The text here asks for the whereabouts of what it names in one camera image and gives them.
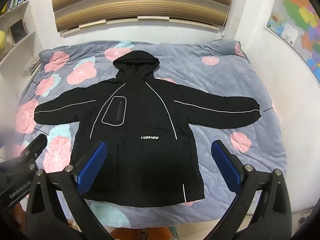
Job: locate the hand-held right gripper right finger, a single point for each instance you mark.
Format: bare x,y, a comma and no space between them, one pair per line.
225,165

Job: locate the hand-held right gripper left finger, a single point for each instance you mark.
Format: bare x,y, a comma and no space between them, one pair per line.
93,165

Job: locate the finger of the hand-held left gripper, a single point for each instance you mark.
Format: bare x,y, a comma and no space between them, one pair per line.
37,145

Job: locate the black hooded jacket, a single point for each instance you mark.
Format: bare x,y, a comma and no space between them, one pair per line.
140,105

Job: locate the orange cloth item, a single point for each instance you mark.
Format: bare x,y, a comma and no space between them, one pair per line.
130,233

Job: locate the grey floral blanket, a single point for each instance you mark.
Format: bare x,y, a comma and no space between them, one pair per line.
212,80

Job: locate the yellow round object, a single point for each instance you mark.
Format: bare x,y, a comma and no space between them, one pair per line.
2,40

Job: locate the white bookshelf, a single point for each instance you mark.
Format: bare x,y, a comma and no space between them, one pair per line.
23,12

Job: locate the brown striped window blind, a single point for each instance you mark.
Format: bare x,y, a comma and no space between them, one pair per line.
140,2

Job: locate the dark picture frame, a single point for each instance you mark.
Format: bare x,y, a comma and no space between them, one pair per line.
18,32

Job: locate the colourful wall map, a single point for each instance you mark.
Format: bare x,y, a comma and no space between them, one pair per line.
300,17

